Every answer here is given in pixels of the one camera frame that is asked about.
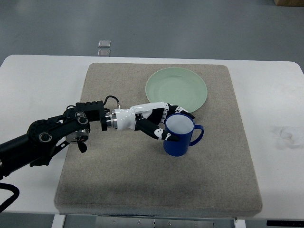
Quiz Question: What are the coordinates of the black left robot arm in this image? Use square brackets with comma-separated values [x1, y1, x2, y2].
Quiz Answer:
[0, 101, 117, 178]

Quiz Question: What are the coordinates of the lower floor socket plate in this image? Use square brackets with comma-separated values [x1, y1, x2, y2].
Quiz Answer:
[97, 49, 111, 57]

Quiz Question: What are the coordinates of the blue mug white inside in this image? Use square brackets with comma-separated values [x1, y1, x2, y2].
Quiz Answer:
[163, 114, 204, 157]

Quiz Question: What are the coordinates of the black table control panel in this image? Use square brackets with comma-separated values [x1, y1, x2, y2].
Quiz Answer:
[266, 220, 304, 228]

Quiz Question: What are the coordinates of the metal table frame bracket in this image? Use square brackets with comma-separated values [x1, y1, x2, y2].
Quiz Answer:
[95, 216, 235, 228]

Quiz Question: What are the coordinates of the cardboard box corner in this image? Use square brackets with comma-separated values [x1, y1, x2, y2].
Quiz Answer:
[274, 0, 304, 7]

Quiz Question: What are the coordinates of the light green plate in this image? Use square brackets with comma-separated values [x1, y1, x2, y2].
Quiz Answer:
[145, 67, 208, 113]

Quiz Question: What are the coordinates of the beige fabric mat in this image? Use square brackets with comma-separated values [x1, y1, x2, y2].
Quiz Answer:
[54, 64, 262, 218]

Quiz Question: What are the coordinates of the black sleeved cable loop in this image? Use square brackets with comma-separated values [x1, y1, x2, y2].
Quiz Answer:
[0, 182, 20, 213]

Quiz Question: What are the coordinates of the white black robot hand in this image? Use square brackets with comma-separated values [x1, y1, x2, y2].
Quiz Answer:
[111, 102, 194, 142]

